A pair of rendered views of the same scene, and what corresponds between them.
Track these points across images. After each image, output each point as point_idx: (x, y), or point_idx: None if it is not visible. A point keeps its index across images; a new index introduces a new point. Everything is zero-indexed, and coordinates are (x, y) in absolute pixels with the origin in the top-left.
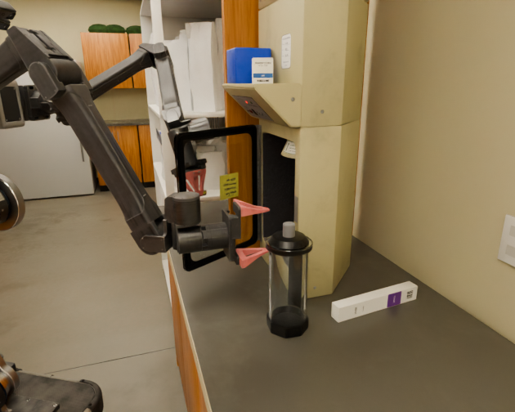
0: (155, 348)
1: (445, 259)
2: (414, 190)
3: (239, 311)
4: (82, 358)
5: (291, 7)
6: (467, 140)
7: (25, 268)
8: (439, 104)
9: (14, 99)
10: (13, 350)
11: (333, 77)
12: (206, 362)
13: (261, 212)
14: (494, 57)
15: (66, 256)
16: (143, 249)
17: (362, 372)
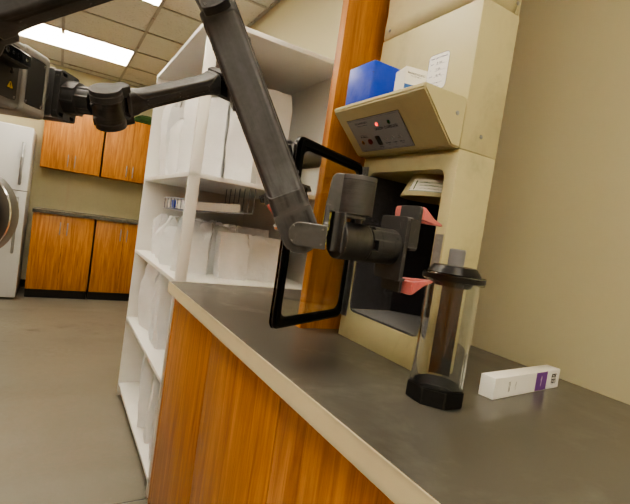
0: (110, 501)
1: (578, 344)
2: (530, 268)
3: (357, 380)
4: None
5: (454, 23)
6: (609, 203)
7: None
8: (567, 170)
9: (41, 80)
10: None
11: (495, 102)
12: (358, 427)
13: (436, 223)
14: None
15: None
16: (288, 244)
17: (570, 448)
